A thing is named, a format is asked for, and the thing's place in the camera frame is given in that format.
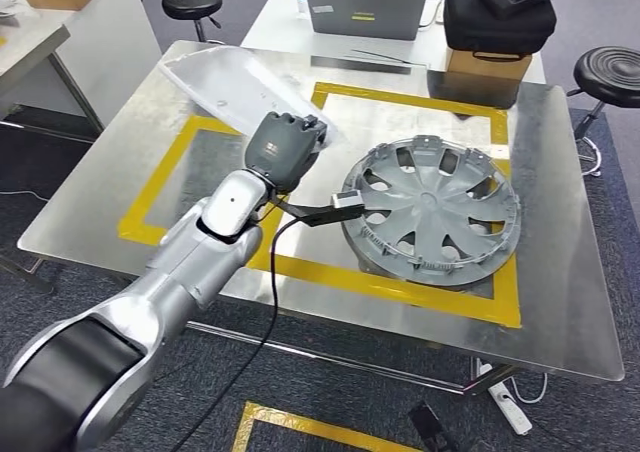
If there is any white power strip cable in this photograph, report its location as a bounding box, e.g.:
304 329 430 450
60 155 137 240
509 371 549 407

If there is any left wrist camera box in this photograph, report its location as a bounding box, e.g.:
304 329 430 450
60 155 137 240
330 189 367 212

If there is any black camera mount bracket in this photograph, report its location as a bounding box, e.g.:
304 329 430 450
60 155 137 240
272 195 367 230

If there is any steel side table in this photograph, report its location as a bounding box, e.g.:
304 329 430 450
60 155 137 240
0 0 107 139

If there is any white curved plastic part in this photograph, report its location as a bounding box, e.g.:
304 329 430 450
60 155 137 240
158 44 342 151

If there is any black carrying case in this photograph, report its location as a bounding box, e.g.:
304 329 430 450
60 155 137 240
442 0 558 57

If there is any white desk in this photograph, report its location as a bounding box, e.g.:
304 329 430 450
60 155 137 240
239 0 547 86

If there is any white side panel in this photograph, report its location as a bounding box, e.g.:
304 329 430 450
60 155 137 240
54 0 164 131

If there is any grey laptop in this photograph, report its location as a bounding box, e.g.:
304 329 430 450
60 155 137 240
303 0 430 42

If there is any grey wheel hubcap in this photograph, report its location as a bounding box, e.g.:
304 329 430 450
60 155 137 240
340 134 523 289

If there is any black round stool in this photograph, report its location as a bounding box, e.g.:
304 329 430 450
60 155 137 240
566 45 640 180
161 0 225 44

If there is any white power strip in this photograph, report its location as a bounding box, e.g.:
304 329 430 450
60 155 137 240
477 362 534 437

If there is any black flat robot part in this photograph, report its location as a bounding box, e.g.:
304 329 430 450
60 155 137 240
407 401 454 452

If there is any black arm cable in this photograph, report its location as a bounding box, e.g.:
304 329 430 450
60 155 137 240
168 213 303 452

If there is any steel workbench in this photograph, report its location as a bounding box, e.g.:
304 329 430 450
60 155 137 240
17 40 626 399

